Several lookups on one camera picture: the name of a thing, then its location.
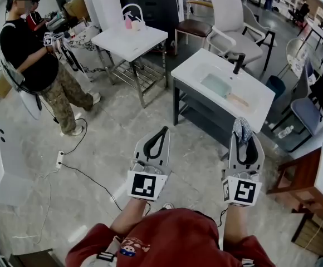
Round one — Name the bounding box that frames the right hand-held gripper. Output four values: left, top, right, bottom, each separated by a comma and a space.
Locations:
221, 131, 265, 207

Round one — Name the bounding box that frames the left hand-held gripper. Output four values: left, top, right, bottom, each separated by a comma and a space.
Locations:
126, 126, 172, 202

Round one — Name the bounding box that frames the steel wool scrubber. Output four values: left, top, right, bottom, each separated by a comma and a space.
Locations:
232, 117, 253, 144

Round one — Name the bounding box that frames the person's left forearm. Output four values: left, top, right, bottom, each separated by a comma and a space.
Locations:
110, 197, 151, 235

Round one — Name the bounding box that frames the person's right forearm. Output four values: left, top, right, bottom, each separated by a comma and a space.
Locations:
222, 203, 250, 251

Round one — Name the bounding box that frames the clear plastic bottle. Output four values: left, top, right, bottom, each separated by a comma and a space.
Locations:
277, 125, 295, 139

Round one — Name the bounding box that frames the red-brown wooden cabinet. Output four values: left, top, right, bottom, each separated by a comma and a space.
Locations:
266, 147, 323, 214

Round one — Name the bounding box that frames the dark grey vanity cabinet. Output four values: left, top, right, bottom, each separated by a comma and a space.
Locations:
173, 78, 236, 150

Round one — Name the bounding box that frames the grey fabric chair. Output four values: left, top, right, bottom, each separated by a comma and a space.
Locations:
271, 57, 323, 152

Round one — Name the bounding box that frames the dark teal waste bin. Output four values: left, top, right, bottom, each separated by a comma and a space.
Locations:
266, 75, 287, 101

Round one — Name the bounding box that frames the person in red sleeve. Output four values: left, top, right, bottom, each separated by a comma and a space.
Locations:
65, 207, 276, 267

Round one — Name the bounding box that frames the white power strip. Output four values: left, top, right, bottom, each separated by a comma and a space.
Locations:
55, 151, 65, 169

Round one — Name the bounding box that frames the black faucet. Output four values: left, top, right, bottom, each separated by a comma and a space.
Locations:
227, 52, 246, 75

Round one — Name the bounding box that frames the white sink basin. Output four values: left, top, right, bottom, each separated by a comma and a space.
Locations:
171, 48, 276, 135

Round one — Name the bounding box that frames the white rounded appliance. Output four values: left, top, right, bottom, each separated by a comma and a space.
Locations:
19, 89, 42, 121

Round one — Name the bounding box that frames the brown seat wooden chair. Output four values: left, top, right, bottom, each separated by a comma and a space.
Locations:
174, 0, 214, 57

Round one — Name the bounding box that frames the beige armchair with black legs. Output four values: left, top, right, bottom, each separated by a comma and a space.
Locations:
242, 4, 276, 72

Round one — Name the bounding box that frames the white office chair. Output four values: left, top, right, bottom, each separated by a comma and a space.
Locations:
205, 0, 267, 66

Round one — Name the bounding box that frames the white arched faucet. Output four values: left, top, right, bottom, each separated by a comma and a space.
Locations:
121, 3, 145, 24

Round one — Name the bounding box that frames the white panel with black slits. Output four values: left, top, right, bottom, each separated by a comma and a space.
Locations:
0, 92, 34, 207

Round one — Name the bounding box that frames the black floor cable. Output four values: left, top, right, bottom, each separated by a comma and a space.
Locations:
60, 117, 123, 212

